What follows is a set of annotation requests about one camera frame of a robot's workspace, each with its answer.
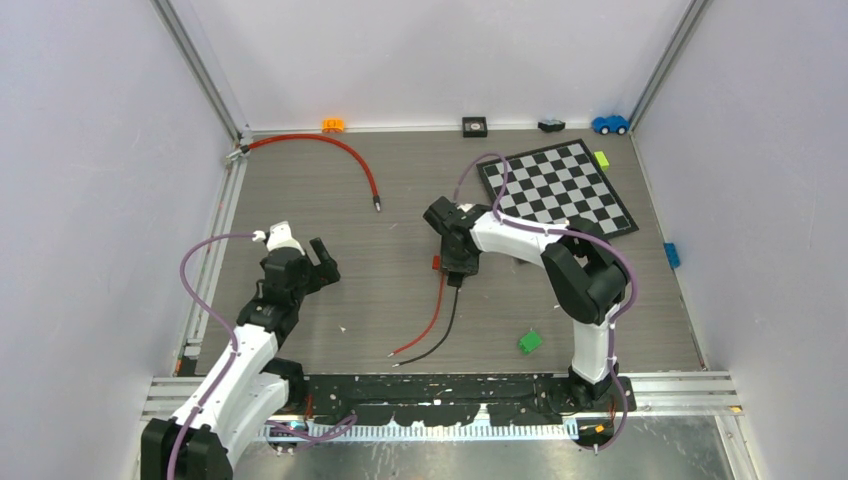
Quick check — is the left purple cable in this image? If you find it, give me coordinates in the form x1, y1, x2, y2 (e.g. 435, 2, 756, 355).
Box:
165, 231, 359, 480

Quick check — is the blue toy car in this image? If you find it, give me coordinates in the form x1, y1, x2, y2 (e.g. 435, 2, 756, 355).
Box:
591, 115, 630, 135

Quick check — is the black cable padlock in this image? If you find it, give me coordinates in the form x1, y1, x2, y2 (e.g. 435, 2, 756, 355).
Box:
392, 272, 465, 368

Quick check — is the small black toy car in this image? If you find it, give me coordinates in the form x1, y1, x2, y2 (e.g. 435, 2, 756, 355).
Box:
537, 119, 566, 133

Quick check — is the black white chessboard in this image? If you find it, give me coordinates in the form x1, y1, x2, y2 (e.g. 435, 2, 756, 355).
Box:
476, 139, 639, 239

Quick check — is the small black box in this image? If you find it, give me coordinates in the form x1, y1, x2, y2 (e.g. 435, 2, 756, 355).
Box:
461, 116, 488, 138

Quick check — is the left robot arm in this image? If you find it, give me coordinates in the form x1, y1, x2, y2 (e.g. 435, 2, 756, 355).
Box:
140, 238, 341, 479

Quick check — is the aluminium front rail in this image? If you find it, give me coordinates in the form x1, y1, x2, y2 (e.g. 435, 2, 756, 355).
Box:
141, 371, 743, 450

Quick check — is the green toy brick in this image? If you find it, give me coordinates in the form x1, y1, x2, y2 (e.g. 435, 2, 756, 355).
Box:
517, 330, 543, 355

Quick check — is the blue toy brick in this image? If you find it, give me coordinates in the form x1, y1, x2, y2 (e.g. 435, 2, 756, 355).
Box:
663, 242, 681, 270

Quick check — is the orange toy block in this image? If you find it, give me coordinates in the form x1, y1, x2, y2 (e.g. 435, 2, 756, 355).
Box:
321, 117, 346, 133

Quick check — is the purple cable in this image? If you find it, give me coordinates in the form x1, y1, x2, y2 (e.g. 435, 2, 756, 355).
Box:
165, 231, 359, 480
453, 153, 639, 454

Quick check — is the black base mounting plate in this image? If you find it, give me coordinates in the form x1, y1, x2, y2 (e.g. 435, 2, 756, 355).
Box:
276, 373, 636, 427

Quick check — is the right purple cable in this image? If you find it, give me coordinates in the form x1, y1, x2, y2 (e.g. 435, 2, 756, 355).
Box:
453, 153, 639, 454

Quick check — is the red hose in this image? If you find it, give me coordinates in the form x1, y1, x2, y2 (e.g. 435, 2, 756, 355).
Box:
225, 133, 384, 213

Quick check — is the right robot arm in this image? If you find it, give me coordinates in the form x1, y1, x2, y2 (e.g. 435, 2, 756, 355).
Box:
423, 197, 637, 411

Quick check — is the lime green block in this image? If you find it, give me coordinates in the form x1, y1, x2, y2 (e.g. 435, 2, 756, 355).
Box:
593, 151, 610, 172

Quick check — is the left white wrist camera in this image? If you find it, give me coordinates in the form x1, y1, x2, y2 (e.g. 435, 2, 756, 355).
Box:
251, 221, 305, 254

